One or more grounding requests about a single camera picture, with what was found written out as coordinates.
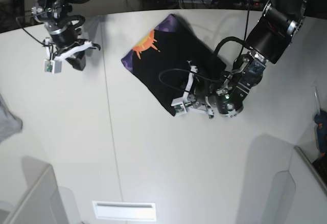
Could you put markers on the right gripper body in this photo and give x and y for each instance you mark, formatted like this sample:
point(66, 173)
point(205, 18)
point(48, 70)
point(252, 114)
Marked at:
point(64, 42)

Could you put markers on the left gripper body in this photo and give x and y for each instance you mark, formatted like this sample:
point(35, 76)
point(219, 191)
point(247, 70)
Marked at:
point(193, 102)

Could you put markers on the black T-shirt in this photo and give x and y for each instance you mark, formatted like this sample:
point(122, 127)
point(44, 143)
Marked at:
point(163, 58)

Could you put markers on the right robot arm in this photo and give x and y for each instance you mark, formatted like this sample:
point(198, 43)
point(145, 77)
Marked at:
point(56, 12)

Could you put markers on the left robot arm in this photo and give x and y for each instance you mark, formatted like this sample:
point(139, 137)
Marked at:
point(266, 43)

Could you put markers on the grey cloth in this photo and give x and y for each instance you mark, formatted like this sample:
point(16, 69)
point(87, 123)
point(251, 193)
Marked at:
point(10, 124)

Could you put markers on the black power strip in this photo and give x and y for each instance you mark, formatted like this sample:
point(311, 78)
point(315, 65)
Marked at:
point(233, 3)

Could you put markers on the blue glue gun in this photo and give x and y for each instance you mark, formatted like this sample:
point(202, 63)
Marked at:
point(320, 121)

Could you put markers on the black keyboard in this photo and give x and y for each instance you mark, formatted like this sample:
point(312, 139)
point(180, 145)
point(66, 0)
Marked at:
point(320, 166)

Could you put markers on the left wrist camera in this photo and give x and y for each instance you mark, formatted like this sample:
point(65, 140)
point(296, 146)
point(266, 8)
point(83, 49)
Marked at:
point(179, 106)

